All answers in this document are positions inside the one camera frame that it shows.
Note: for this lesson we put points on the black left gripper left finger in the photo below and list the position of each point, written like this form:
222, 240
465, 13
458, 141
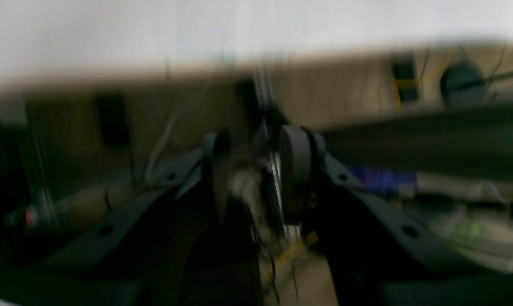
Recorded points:
137, 255

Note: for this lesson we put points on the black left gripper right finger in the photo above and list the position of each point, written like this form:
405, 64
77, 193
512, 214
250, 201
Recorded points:
378, 256

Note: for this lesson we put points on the blue box under table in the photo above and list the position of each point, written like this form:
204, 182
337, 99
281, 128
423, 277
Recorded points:
382, 180

